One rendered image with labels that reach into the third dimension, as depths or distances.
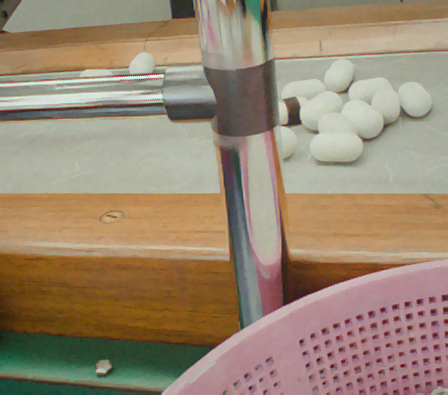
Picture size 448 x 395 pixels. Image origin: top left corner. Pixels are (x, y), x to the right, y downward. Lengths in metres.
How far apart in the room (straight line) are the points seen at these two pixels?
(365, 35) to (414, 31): 0.04
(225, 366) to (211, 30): 0.10
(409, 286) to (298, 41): 0.39
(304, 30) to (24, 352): 0.41
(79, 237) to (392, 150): 0.20
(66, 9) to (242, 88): 2.67
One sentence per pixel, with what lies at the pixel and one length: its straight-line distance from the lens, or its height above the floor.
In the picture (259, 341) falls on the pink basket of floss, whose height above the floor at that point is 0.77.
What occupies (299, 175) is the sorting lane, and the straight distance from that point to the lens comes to 0.35.
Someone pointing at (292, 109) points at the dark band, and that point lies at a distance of 0.41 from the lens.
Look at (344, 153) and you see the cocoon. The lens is 0.35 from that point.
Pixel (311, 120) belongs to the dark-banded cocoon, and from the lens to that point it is 0.40.
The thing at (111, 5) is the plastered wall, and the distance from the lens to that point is 2.73.
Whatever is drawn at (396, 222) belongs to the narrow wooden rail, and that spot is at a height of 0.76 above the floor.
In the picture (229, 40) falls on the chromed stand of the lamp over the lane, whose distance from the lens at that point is 0.17.
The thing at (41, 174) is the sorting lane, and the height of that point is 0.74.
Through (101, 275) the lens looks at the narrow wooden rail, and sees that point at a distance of 0.27.
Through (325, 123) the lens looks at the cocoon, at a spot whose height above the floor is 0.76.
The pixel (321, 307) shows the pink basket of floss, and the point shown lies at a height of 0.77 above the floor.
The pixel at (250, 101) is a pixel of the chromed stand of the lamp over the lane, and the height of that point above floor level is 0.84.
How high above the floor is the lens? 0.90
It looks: 27 degrees down
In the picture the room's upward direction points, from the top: 8 degrees counter-clockwise
